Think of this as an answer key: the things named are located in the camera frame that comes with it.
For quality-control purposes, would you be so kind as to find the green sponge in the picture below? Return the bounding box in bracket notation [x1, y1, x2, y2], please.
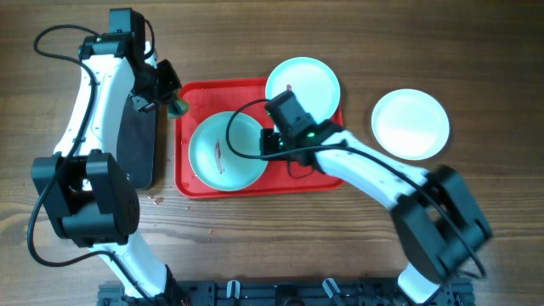
[167, 98, 190, 120]

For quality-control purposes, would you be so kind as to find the light blue plate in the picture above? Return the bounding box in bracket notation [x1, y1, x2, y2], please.
[189, 111, 268, 191]
[265, 57, 341, 123]

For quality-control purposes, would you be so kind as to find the white plate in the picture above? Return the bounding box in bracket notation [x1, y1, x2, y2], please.
[371, 88, 451, 161]

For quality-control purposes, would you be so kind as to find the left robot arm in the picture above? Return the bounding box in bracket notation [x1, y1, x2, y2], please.
[31, 8, 189, 305]

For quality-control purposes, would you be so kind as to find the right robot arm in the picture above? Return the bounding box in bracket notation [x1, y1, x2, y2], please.
[265, 90, 492, 304]

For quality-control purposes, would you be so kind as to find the black rectangular tray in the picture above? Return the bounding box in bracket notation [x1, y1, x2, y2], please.
[116, 98, 158, 190]

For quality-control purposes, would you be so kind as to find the red plastic tray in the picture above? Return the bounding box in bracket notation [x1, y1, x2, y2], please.
[173, 77, 343, 200]

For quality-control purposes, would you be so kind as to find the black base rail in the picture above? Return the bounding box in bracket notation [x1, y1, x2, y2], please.
[96, 278, 476, 306]

